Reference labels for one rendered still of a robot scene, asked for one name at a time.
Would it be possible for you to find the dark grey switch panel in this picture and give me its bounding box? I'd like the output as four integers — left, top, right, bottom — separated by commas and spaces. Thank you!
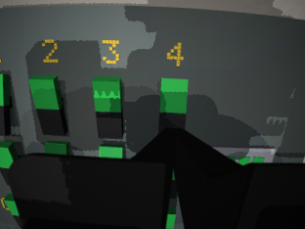
0, 5, 305, 229

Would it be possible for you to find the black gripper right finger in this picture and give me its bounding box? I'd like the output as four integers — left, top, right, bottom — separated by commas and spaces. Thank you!
174, 128, 305, 229

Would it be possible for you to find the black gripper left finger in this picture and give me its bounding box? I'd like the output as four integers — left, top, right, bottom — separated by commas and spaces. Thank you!
8, 127, 176, 229

